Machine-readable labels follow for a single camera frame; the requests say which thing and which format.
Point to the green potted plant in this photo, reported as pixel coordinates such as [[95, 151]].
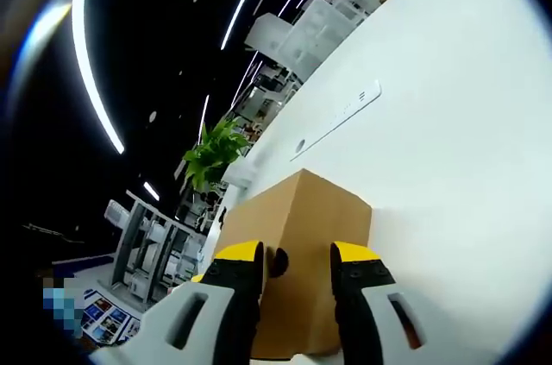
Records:
[[215, 153]]

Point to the white storage rack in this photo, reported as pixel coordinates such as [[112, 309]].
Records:
[[146, 248]]

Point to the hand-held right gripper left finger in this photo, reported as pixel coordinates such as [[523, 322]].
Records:
[[185, 322]]

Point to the brown cardboard shoe box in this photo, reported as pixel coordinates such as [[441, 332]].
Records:
[[302, 227]]

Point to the frosted desk partition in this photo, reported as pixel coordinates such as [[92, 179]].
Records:
[[319, 33]]

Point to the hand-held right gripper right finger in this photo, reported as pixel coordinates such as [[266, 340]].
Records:
[[371, 309]]

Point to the blue wall poster board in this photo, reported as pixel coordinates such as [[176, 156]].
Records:
[[108, 322]]

